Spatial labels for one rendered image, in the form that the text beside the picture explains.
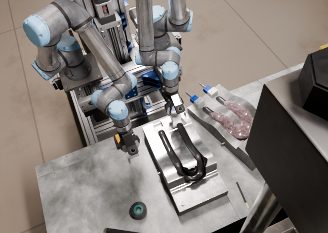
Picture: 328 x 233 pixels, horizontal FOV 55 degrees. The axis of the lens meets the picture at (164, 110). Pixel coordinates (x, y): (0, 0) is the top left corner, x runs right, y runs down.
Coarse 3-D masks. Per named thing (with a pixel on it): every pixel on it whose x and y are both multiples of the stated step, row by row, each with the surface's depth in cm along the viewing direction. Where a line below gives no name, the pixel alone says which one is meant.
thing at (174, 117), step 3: (174, 108) 173; (171, 111) 172; (174, 111) 170; (171, 114) 169; (174, 114) 169; (177, 114) 169; (180, 114) 169; (171, 117) 171; (174, 117) 169; (177, 117) 170; (180, 117) 172; (174, 120) 172; (177, 120) 173
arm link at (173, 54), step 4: (168, 48) 153; (172, 48) 152; (176, 48) 153; (160, 52) 151; (164, 52) 151; (168, 52) 151; (172, 52) 150; (176, 52) 151; (180, 52) 154; (160, 56) 150; (164, 56) 150; (168, 56) 150; (172, 56) 149; (176, 56) 150; (180, 56) 154; (160, 60) 150; (164, 60) 150; (168, 60) 148; (172, 60) 148; (176, 60) 148; (160, 64) 152
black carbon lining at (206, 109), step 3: (216, 99) 184; (219, 99) 184; (222, 99) 184; (219, 102) 182; (222, 102) 182; (204, 108) 181; (207, 108) 181; (204, 111) 180; (207, 111) 180; (210, 111) 179; (213, 111) 178; (207, 114) 178; (237, 138) 165; (246, 138) 166
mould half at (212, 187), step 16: (144, 128) 172; (160, 128) 171; (176, 128) 170; (192, 128) 170; (160, 144) 166; (176, 144) 165; (160, 160) 160; (192, 160) 154; (208, 160) 153; (176, 176) 150; (208, 176) 156; (176, 192) 153; (192, 192) 152; (208, 192) 152; (224, 192) 151; (192, 208) 151
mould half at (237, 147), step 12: (204, 96) 185; (216, 96) 185; (228, 96) 184; (192, 108) 181; (216, 108) 179; (252, 108) 174; (204, 120) 175; (216, 120) 171; (240, 120) 170; (216, 132) 170; (228, 144) 166; (240, 144) 160; (240, 156) 164; (252, 168) 160
